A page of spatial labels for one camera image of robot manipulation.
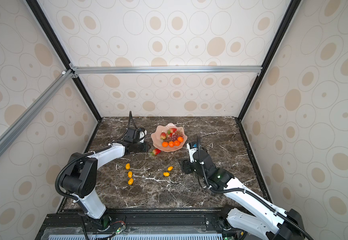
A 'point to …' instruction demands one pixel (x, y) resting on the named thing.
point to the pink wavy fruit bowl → (155, 136)
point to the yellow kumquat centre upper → (170, 168)
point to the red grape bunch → (174, 136)
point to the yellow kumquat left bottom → (130, 181)
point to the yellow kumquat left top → (127, 166)
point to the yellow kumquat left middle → (130, 174)
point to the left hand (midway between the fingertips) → (153, 143)
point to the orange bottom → (165, 144)
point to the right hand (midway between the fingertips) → (185, 158)
